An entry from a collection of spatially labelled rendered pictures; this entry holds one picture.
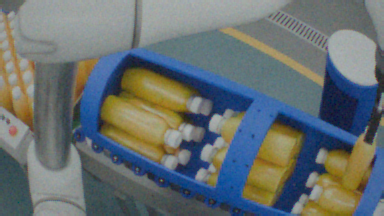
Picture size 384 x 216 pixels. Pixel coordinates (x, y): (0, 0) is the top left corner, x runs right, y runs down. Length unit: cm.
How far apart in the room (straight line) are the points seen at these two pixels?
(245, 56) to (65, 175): 211
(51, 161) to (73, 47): 48
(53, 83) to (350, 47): 115
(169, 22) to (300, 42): 260
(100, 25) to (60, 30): 5
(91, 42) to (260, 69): 243
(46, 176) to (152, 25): 56
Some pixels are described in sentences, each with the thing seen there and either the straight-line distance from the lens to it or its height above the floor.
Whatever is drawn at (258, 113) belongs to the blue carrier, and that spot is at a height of 123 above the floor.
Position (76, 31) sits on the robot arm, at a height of 183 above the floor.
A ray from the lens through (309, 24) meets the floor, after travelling 334.
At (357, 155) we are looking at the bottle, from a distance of 111.
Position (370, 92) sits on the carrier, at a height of 99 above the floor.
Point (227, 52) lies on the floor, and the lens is 306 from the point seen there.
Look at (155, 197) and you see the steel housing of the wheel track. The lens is 154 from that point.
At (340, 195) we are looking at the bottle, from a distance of 124.
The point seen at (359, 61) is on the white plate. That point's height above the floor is 104.
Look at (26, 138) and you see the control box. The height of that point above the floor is 107.
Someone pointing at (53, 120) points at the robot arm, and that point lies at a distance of 94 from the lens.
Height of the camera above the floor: 222
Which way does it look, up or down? 52 degrees down
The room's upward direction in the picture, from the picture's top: 5 degrees counter-clockwise
